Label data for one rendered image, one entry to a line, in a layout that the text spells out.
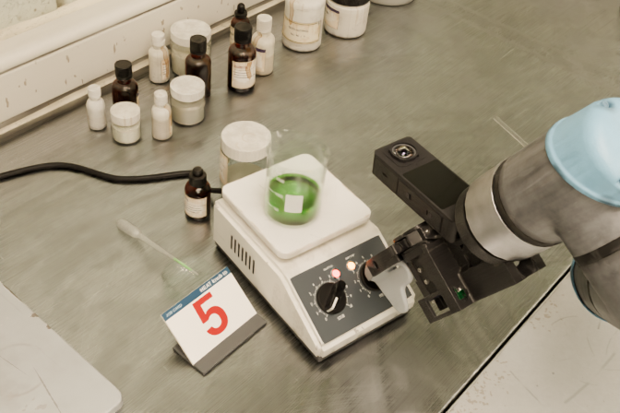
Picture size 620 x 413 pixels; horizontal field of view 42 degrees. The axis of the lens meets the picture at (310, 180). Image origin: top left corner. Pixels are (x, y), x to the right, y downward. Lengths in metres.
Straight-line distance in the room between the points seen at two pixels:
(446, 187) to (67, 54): 0.58
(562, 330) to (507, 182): 0.35
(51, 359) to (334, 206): 0.32
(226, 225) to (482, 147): 0.41
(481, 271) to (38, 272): 0.47
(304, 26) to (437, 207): 0.60
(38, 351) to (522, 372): 0.48
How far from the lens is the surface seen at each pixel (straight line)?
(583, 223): 0.57
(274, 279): 0.83
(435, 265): 0.70
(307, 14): 1.22
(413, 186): 0.70
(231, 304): 0.85
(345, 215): 0.85
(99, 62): 1.15
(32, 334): 0.85
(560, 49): 1.40
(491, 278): 0.68
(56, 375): 0.82
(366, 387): 0.82
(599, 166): 0.54
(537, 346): 0.90
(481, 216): 0.63
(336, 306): 0.80
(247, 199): 0.86
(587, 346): 0.93
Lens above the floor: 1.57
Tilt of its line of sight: 41 degrees down
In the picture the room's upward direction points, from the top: 7 degrees clockwise
